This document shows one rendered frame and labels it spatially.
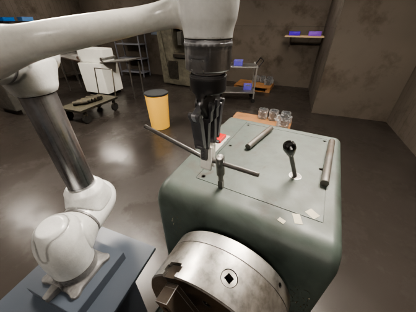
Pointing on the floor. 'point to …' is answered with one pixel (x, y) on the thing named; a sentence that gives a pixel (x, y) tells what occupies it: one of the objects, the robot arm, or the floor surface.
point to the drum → (158, 108)
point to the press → (173, 57)
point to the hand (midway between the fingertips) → (208, 156)
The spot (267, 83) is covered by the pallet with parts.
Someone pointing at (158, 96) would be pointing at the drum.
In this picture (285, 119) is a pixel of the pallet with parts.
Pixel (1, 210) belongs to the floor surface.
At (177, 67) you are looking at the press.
